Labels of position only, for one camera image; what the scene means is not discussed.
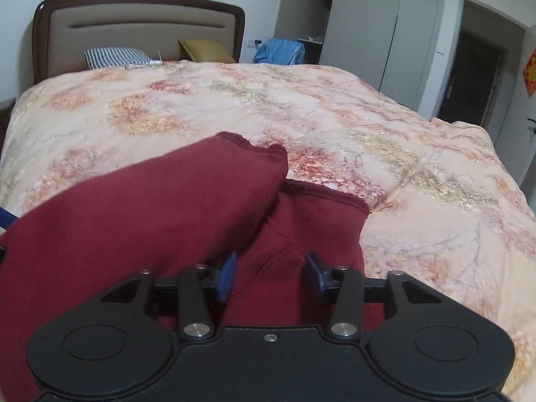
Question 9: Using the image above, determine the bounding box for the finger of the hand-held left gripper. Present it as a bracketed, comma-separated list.
[0, 206, 20, 233]

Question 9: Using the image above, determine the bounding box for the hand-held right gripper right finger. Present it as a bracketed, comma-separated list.
[305, 252, 442, 342]

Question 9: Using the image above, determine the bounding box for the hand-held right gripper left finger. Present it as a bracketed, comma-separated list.
[99, 251, 239, 343]

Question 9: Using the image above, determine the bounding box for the dark red garment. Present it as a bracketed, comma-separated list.
[0, 131, 385, 402]

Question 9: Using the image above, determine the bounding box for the floral peach blanket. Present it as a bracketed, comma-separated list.
[0, 61, 536, 402]

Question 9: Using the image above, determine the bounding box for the black white striped pillow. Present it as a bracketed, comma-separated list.
[84, 46, 150, 70]

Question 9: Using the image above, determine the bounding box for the blue bag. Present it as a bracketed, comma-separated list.
[252, 38, 306, 66]

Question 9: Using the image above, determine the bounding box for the mustard yellow pillow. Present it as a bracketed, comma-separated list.
[178, 39, 236, 64]

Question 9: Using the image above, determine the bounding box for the brown padded bed headboard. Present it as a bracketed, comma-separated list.
[32, 0, 246, 84]

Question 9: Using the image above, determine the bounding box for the white room door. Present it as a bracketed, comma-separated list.
[519, 25, 536, 214]

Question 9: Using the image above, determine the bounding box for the grey wardrobe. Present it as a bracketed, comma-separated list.
[273, 0, 445, 114]

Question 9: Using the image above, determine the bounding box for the red door poster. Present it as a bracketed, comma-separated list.
[522, 48, 536, 99]

